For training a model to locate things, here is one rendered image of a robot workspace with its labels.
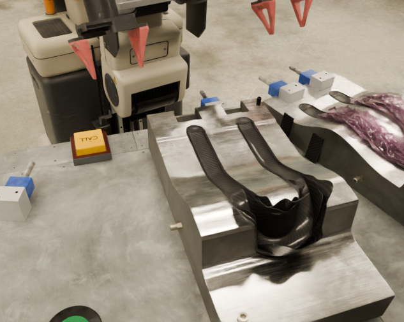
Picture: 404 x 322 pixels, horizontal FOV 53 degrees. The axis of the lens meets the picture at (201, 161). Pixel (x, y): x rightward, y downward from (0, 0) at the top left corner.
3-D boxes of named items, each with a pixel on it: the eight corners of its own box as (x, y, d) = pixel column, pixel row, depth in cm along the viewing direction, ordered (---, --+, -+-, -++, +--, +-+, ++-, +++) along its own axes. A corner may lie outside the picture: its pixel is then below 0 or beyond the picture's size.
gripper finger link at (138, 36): (158, 64, 80) (146, 14, 77) (124, 73, 77) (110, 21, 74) (145, 65, 85) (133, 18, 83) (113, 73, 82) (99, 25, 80)
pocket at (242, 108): (218, 117, 93) (219, 103, 91) (240, 114, 95) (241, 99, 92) (225, 128, 90) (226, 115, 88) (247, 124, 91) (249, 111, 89)
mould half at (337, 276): (149, 147, 92) (145, 96, 84) (254, 129, 99) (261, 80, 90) (226, 367, 57) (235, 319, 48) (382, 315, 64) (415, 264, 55)
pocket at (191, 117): (172, 124, 90) (172, 110, 88) (195, 121, 92) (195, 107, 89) (178, 137, 87) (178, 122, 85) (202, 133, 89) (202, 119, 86)
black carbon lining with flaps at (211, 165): (181, 135, 85) (181, 95, 79) (252, 122, 89) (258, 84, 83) (246, 273, 61) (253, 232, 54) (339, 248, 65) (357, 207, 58)
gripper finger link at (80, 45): (124, 73, 77) (111, 21, 74) (88, 82, 74) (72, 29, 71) (113, 73, 83) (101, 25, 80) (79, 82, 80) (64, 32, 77)
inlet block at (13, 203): (23, 172, 85) (16, 152, 82) (47, 172, 85) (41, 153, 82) (-2, 220, 75) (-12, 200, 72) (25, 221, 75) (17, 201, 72)
